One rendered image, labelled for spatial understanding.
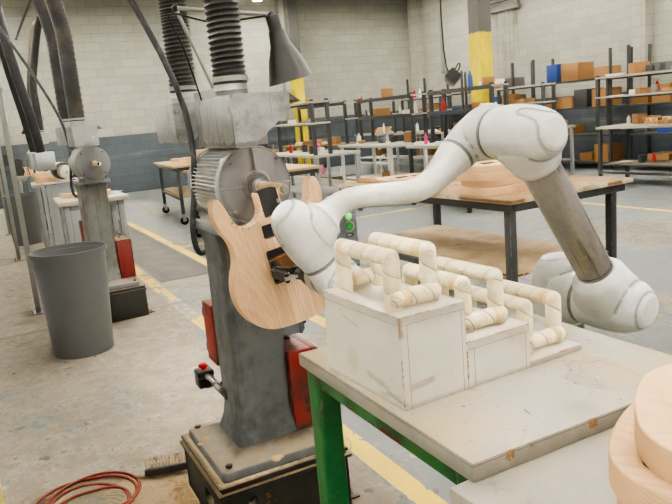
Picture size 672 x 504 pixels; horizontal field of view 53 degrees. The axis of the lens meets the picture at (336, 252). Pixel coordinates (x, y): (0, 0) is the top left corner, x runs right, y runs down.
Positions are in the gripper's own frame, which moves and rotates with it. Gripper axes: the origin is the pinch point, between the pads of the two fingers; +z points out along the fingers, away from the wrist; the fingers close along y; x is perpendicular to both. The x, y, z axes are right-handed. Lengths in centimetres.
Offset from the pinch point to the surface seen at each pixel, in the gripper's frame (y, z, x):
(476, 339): 3, -79, -4
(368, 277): -5, -58, 8
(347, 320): -14, -63, 3
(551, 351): 22, -77, -15
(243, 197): 2.9, 30.6, 16.8
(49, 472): -84, 137, -91
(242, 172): 4.8, 30.6, 24.5
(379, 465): 36, 53, -112
